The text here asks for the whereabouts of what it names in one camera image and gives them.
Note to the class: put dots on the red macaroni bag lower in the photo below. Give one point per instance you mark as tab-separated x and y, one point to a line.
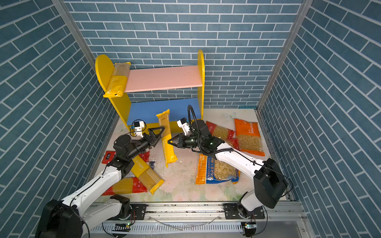
233	143

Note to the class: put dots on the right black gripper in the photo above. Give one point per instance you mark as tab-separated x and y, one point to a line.
181	141

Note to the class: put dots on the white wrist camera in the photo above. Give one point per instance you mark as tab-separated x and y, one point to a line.
138	126
184	125

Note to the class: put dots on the red macaroni bag upper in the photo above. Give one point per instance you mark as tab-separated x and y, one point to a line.
219	131

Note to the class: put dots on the orange macaroni bag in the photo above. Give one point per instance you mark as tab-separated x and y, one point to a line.
248	137

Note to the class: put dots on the blue orange shell pasta bag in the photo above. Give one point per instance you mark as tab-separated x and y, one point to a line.
213	171

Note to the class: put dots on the blue spaghetti bag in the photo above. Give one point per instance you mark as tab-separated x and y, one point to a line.
151	164

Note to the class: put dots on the red spaghetti bag upper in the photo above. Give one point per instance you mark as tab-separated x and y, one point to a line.
109	155

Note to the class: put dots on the yellow spaghetti bag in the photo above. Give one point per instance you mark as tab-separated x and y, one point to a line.
168	150
118	80
146	175

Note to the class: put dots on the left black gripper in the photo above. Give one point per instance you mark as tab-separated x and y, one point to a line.
150	140

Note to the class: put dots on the red macaroni bag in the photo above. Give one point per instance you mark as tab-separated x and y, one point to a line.
233	143
219	131

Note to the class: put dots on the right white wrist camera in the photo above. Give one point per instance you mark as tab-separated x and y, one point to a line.
184	125

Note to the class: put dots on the yellow shelf with coloured boards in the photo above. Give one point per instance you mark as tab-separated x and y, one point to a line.
154	79

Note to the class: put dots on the red spaghetti bag lower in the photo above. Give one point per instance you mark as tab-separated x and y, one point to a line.
126	186

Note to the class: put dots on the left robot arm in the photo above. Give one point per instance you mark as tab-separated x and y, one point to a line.
72	217

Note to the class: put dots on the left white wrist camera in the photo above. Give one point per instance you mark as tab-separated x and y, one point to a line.
138	126

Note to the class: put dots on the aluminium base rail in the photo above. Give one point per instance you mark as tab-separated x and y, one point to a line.
286	220

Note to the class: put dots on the red spaghetti bag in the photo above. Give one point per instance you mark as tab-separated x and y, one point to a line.
109	155
126	186

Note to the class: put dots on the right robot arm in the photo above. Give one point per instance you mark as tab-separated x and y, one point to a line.
269	182

